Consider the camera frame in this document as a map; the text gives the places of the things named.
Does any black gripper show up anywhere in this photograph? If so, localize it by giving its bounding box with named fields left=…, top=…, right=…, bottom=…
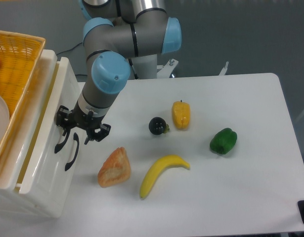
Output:
left=55, top=103, right=111, bottom=145

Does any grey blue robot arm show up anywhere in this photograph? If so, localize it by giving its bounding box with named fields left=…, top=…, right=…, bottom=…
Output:
left=56, top=0, right=182, bottom=142

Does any white drawer cabinet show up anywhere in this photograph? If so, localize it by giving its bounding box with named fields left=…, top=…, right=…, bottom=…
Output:
left=0, top=49, right=80, bottom=223

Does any orange bread slice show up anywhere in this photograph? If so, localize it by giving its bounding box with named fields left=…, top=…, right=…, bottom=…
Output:
left=97, top=147, right=131, bottom=188

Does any yellow banana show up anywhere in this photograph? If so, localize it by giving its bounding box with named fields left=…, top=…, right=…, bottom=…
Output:
left=139, top=155, right=190, bottom=199

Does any yellow woven basket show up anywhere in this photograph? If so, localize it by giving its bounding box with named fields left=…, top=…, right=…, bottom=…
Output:
left=0, top=30, right=45, bottom=157

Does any yellow bell pepper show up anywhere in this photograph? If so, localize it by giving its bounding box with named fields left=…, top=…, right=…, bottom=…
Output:
left=172, top=101, right=191, bottom=130

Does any green bell pepper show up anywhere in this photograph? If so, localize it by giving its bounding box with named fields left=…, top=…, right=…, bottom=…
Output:
left=209, top=128, right=238, bottom=155

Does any black cable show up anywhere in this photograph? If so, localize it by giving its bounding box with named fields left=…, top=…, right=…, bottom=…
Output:
left=55, top=41, right=88, bottom=77

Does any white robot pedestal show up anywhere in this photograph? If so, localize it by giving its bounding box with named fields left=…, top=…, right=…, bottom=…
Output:
left=127, top=53, right=229, bottom=81

